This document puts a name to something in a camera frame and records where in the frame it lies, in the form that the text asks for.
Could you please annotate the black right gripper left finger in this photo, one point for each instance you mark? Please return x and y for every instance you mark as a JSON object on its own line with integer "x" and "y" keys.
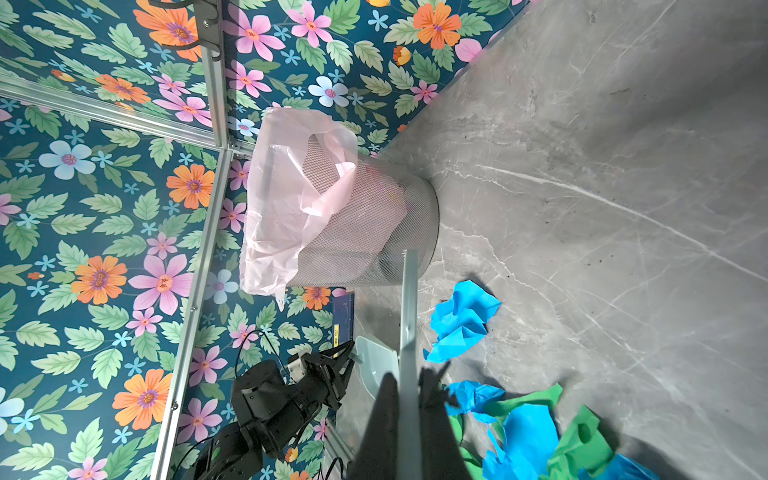
{"x": 376, "y": 458}

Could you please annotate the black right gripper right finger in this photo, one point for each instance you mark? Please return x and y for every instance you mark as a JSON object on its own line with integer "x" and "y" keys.
{"x": 441, "y": 457}

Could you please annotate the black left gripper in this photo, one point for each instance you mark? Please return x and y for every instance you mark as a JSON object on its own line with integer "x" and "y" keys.
{"x": 322, "y": 381}

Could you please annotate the pale green hand brush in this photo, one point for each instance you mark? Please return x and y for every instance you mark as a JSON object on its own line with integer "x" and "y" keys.
{"x": 409, "y": 450}

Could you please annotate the blue paper scrap top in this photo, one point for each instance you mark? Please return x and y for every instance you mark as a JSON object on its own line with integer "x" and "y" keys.
{"x": 461, "y": 321}

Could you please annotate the blue paper scrap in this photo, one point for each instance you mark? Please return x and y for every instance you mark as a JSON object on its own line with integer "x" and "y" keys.
{"x": 521, "y": 429}
{"x": 615, "y": 467}
{"x": 461, "y": 321}

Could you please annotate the pale green dustpan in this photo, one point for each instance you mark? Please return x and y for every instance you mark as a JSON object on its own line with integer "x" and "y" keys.
{"x": 375, "y": 359}

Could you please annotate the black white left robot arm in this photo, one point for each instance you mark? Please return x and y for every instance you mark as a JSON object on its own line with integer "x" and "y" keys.
{"x": 271, "y": 412}

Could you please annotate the dark blue book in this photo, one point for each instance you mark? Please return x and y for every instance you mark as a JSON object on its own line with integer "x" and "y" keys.
{"x": 343, "y": 303}

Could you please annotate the blue paper scrap centre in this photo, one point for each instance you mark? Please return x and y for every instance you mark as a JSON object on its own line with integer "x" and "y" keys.
{"x": 521, "y": 429}

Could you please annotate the silver mesh waste basket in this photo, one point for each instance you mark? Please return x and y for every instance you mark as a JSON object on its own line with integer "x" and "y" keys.
{"x": 390, "y": 211}

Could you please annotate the green paper scrap centre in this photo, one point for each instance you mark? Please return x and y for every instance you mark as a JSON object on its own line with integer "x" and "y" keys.
{"x": 581, "y": 440}

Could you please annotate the blue paper scrap right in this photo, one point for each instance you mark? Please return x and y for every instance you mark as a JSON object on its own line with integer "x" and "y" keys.
{"x": 615, "y": 467}

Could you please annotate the aluminium frame rails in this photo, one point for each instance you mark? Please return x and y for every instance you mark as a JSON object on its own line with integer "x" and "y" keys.
{"x": 107, "y": 191}

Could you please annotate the black hook rail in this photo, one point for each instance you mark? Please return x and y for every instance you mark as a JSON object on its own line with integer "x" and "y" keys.
{"x": 207, "y": 18}

